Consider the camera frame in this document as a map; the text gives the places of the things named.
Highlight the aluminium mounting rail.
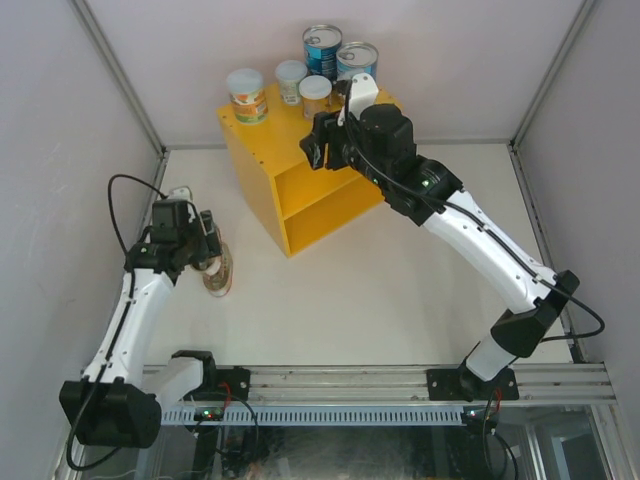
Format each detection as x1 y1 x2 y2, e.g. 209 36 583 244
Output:
232 363 616 405

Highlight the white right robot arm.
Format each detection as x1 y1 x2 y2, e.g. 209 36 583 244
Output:
299 104 579 401

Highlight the black left base bracket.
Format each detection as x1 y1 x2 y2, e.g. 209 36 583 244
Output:
183 366 251 401

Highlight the orange label can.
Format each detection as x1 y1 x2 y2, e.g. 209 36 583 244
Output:
299 75 332 119

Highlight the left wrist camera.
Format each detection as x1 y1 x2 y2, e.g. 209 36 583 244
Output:
166 186 193 202

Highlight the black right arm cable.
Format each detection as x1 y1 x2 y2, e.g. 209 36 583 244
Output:
339 82 606 480

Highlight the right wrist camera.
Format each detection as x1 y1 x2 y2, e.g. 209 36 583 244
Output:
335 72 379 126

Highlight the oval fish tin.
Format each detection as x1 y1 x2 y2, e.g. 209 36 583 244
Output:
202 258 233 297
191 230 232 275

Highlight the yellow wooden shelf cabinet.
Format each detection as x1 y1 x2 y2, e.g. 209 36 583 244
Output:
217 84 383 257

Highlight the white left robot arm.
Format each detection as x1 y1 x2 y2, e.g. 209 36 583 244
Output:
59 197 222 448

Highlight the right aluminium frame post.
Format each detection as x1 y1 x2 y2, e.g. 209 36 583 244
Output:
510 0 601 150

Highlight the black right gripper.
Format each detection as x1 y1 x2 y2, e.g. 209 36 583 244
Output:
300 103 389 192

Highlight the orange can with white lid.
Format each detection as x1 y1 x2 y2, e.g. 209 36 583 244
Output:
226 68 268 125

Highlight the black base bracket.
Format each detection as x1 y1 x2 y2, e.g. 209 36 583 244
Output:
426 368 520 402
183 366 251 401

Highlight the black right base bracket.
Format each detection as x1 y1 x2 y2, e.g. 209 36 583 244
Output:
426 368 520 402

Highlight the blue soup can with noodles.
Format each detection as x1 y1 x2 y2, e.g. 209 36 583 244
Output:
336 41 379 81

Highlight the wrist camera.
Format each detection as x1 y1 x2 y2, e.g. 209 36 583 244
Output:
166 186 193 202
335 72 379 126

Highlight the grey slotted cable duct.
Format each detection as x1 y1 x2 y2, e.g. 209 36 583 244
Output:
161 404 464 427

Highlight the left aluminium frame post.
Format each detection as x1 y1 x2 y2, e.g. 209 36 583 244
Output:
68 0 166 158

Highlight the green label can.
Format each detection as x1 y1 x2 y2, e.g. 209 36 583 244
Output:
275 60 308 106

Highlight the aluminium frame post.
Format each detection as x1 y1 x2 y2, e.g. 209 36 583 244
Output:
68 0 166 158
510 0 601 150

